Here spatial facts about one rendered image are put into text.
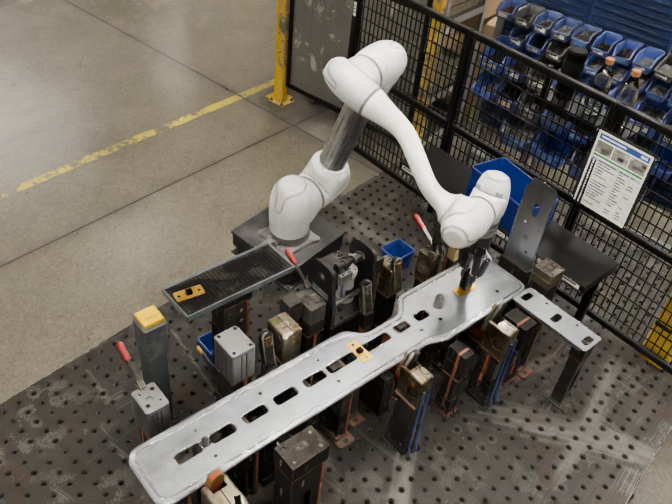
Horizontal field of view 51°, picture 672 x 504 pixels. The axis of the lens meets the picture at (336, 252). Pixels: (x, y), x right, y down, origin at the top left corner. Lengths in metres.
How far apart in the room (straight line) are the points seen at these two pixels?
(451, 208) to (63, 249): 2.55
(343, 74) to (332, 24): 2.59
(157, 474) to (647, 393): 1.70
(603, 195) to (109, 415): 1.79
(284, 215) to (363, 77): 0.65
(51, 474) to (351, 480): 0.87
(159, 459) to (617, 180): 1.69
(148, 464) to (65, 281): 2.10
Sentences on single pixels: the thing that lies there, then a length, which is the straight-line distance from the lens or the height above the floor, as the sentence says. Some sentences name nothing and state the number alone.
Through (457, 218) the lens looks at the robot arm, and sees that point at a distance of 1.96.
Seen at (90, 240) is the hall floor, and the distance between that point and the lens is 4.07.
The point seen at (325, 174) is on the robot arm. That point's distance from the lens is 2.64.
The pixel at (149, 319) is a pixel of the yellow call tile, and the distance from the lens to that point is 1.96.
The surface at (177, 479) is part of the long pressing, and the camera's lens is 1.84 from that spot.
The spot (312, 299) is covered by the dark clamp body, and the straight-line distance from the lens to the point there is 2.12.
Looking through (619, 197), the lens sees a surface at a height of 1.25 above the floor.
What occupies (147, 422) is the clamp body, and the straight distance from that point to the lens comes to 1.91.
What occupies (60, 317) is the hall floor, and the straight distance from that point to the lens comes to 3.66.
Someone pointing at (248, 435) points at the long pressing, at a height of 1.00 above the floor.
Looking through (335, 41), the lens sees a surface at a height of 0.64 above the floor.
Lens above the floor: 2.56
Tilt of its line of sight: 40 degrees down
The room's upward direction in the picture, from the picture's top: 7 degrees clockwise
